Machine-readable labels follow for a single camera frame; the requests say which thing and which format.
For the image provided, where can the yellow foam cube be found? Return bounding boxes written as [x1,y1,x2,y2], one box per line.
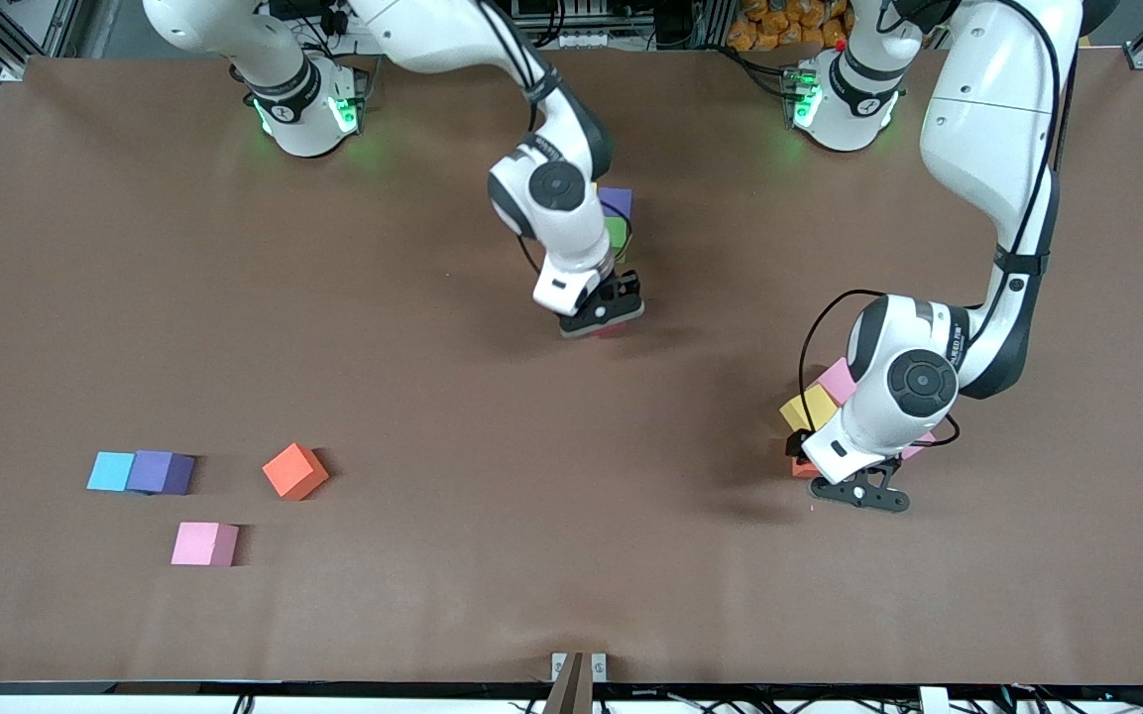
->
[779,384,842,434]

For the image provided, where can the brown table cover sheet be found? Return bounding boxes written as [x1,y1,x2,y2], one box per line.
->
[0,50,1143,685]

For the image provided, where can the bag of orange items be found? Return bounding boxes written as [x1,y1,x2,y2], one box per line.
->
[728,0,855,53]

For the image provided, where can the blue foam cube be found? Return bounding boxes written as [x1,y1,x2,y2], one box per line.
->
[86,451,138,493]

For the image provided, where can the black camera cable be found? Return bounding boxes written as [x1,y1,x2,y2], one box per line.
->
[798,289,889,400]

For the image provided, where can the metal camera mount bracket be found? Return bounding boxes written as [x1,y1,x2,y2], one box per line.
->
[551,652,608,714]

